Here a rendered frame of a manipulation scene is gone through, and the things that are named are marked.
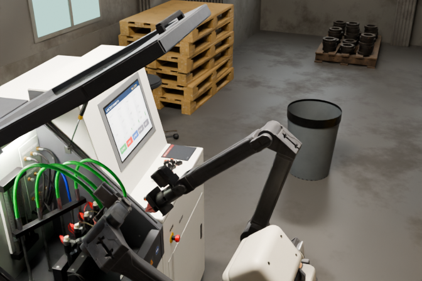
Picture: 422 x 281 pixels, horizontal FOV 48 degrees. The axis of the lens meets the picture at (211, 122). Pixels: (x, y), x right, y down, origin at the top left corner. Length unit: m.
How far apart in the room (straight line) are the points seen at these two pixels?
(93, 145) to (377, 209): 2.64
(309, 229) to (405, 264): 0.70
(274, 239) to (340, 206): 2.68
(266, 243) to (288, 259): 0.09
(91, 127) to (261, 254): 1.05
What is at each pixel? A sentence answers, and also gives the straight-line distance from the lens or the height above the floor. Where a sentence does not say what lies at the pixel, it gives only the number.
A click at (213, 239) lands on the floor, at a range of 3.60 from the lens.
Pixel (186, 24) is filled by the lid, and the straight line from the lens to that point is 1.35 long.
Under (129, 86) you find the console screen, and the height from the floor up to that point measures 1.41.
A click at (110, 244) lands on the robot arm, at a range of 1.15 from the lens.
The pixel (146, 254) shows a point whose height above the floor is 0.95.
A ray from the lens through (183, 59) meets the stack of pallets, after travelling 5.31.
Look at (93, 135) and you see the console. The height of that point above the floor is 1.35.
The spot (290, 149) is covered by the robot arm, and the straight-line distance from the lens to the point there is 1.42.
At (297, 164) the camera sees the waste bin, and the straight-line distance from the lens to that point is 4.29.
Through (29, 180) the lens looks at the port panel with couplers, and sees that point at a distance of 2.15.
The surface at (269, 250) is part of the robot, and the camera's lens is 1.37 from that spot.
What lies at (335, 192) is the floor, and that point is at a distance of 4.23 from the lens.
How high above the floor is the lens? 2.26
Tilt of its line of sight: 25 degrees down
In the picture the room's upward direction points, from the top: straight up
